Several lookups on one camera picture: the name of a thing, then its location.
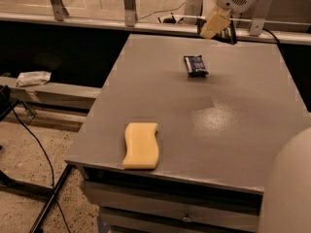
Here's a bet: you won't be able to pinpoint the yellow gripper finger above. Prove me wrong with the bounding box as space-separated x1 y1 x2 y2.
198 13 230 39

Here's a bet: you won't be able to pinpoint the black chocolate rxbar wrapper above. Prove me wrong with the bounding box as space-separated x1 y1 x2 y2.
218 22 237 45

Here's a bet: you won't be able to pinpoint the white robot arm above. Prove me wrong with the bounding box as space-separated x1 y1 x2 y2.
198 0 311 233

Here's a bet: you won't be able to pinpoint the blue blueberry rxbar wrapper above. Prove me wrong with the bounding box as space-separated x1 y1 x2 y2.
184 55 209 77

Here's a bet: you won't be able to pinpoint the yellow wavy sponge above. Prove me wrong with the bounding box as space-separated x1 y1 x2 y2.
122 122 159 170

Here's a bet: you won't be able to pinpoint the grey metal shelf beam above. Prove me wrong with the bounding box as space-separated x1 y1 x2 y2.
0 77 101 110

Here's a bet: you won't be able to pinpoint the grey cabinet drawers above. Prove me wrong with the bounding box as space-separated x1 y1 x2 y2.
77 165 264 233

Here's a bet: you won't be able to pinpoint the black equipment at left edge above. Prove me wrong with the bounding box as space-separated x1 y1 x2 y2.
0 85 19 121

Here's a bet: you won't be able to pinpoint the black stand leg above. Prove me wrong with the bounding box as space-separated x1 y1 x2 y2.
29 165 72 233

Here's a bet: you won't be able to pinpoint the glass barrier metal rail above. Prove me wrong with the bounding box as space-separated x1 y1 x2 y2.
0 12 311 47

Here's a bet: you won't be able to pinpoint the right metal bracket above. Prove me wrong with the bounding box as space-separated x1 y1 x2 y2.
250 0 273 36

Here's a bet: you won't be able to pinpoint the metal bracket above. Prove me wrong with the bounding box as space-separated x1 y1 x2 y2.
250 0 273 36
123 0 137 27
50 0 69 21

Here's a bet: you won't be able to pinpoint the middle metal bracket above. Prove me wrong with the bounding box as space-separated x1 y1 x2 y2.
123 0 137 27

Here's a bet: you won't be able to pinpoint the left metal bracket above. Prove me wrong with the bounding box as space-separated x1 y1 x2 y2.
50 0 69 21

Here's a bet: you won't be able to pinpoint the black floor cable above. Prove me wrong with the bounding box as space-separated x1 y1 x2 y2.
12 109 72 233

